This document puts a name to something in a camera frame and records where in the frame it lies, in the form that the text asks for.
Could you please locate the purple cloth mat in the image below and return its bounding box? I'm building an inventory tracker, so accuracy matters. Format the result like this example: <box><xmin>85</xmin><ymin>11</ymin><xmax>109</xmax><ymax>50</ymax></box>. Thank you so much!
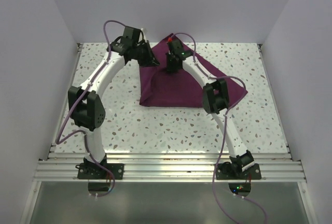
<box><xmin>139</xmin><ymin>32</ymin><xmax>249</xmax><ymax>109</ymax></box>

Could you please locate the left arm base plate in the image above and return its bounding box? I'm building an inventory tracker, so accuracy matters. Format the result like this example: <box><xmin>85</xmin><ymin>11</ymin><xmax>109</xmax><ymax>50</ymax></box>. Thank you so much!
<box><xmin>75</xmin><ymin>163</ymin><xmax>125</xmax><ymax>180</ymax></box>

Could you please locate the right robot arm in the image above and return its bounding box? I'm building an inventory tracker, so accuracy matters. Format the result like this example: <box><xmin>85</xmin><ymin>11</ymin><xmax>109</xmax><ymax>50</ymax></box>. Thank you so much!
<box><xmin>166</xmin><ymin>37</ymin><xmax>255</xmax><ymax>179</ymax></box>

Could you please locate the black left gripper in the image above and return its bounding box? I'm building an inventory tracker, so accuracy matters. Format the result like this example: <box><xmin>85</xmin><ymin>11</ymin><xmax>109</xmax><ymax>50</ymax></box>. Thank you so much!
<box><xmin>132</xmin><ymin>40</ymin><xmax>160</xmax><ymax>67</ymax></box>

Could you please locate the aluminium rail frame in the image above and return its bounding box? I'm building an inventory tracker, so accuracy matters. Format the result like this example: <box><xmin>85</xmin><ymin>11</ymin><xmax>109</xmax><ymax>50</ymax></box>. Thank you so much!
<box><xmin>33</xmin><ymin>43</ymin><xmax>308</xmax><ymax>183</ymax></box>

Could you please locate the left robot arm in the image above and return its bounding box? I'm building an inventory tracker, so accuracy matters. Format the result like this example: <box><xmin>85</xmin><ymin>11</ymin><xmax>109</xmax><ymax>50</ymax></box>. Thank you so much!
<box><xmin>68</xmin><ymin>37</ymin><xmax>160</xmax><ymax>179</ymax></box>

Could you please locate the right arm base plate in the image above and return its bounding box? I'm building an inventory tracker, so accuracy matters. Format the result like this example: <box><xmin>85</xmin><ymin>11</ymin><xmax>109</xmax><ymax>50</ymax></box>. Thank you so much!
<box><xmin>216</xmin><ymin>162</ymin><xmax>262</xmax><ymax>180</ymax></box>

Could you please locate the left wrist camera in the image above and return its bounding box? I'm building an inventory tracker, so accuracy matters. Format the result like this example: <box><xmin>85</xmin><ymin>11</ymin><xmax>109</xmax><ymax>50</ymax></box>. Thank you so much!
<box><xmin>120</xmin><ymin>26</ymin><xmax>146</xmax><ymax>44</ymax></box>

